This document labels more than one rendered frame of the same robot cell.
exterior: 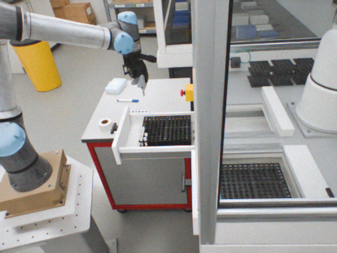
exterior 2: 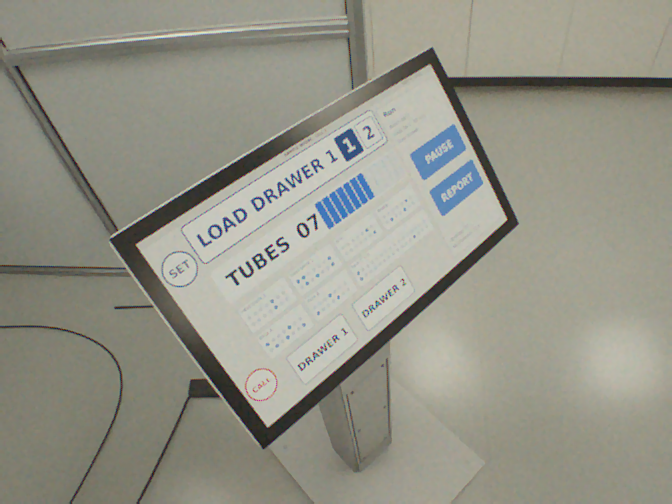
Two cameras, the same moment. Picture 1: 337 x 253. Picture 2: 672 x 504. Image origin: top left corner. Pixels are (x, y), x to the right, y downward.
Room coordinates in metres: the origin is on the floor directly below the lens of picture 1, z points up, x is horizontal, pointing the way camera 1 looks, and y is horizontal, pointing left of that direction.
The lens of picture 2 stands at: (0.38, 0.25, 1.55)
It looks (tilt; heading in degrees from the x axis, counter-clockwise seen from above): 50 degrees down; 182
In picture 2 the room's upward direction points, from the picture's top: 9 degrees counter-clockwise
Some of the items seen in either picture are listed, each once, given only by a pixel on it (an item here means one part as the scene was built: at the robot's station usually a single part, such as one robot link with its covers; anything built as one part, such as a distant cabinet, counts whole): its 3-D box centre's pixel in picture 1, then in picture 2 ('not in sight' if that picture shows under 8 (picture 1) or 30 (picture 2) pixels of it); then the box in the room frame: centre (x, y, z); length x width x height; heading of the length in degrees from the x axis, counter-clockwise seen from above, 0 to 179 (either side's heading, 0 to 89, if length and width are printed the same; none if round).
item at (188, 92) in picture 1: (188, 92); not in sight; (1.20, -0.07, 0.88); 0.07 x 0.05 x 0.07; 176
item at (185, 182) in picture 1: (186, 182); not in sight; (0.55, -0.01, 0.91); 0.07 x 0.04 x 0.01; 176
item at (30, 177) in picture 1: (26, 167); not in sight; (0.68, 0.59, 0.91); 0.15 x 0.15 x 0.10
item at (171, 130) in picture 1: (166, 132); not in sight; (0.88, 0.06, 0.87); 0.22 x 0.18 x 0.06; 86
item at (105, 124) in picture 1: (105, 124); not in sight; (1.09, 0.39, 0.78); 0.07 x 0.07 x 0.04
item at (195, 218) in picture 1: (194, 188); not in sight; (0.55, -0.04, 0.87); 0.29 x 0.02 x 0.11; 176
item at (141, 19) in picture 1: (134, 22); not in sight; (4.93, 0.67, 0.22); 0.40 x 0.30 x 0.17; 80
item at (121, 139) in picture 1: (123, 133); not in sight; (0.89, 0.26, 0.87); 0.29 x 0.02 x 0.11; 176
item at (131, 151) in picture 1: (168, 133); not in sight; (0.88, 0.05, 0.86); 0.40 x 0.26 x 0.06; 86
